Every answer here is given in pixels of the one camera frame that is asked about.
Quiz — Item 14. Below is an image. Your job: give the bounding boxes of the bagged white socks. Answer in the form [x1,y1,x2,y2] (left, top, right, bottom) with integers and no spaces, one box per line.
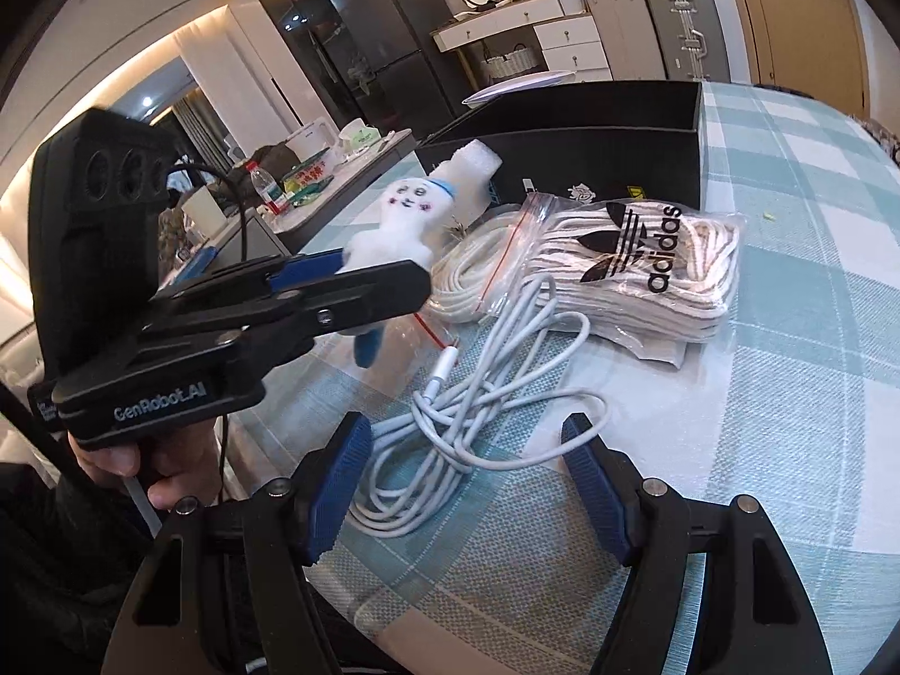
[520,193,746,368]

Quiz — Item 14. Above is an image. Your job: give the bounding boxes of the grey refrigerator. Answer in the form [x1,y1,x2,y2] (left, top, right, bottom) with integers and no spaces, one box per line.
[329,0,466,143]

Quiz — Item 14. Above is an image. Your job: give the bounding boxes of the silver suitcase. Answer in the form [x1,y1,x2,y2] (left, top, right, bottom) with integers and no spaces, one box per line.
[643,0,732,83]

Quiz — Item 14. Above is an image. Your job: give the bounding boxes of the zip bag with white cable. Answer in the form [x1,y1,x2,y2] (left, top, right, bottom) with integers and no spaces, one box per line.
[383,191,564,353]

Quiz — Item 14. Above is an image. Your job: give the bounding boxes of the woven basket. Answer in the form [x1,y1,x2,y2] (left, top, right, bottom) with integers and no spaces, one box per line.
[481,44,547,83]

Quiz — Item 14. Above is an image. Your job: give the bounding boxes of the white oval plate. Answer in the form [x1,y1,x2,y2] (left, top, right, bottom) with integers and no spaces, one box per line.
[460,70,575,109]

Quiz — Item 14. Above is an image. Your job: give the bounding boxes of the black cardboard box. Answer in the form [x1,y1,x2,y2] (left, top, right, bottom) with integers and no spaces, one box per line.
[416,80,705,226]

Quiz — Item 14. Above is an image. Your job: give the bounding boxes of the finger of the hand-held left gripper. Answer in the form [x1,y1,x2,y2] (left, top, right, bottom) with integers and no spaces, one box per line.
[137,259,432,367]
[151,248,353,311]

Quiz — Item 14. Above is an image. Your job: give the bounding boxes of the plastic bottle with red label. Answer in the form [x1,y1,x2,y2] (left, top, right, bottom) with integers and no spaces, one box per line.
[246,161,290,217]

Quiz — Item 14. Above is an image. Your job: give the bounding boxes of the dark glass cabinet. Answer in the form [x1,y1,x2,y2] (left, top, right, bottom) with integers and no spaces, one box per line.
[248,0,340,117]

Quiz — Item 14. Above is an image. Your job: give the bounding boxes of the person's left hand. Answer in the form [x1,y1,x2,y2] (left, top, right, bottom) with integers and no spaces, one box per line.
[68,418,222,516]

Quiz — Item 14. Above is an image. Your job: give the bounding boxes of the beige suitcase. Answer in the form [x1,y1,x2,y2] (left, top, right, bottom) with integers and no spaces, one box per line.
[583,0,669,83]

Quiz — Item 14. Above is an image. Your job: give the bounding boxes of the wooden door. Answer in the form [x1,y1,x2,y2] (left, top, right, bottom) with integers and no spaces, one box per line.
[731,0,870,115]

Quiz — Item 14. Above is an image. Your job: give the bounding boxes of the person's left forearm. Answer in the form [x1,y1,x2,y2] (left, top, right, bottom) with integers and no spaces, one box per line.
[0,460,166,675]

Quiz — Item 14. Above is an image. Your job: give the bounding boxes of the floral snack packet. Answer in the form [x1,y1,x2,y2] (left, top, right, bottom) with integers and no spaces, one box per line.
[283,161,333,206]

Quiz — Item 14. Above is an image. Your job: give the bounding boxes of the white dresser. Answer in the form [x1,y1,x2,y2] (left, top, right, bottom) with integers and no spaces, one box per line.
[430,0,614,83]

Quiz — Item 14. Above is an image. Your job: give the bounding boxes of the white charging cable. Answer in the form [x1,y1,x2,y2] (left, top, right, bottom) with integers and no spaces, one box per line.
[344,274,610,542]

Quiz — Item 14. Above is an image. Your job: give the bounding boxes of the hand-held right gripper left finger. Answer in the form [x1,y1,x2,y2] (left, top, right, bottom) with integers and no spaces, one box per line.
[105,411,374,675]

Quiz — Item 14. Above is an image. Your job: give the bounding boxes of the white plush doll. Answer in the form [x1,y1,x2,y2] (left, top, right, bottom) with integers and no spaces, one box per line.
[336,141,505,370]

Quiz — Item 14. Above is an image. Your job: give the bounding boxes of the white kettle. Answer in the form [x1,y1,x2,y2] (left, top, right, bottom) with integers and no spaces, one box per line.
[285,119,340,164]

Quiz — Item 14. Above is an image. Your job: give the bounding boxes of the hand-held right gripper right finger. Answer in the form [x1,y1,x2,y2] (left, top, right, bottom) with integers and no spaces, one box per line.
[561,413,834,675]

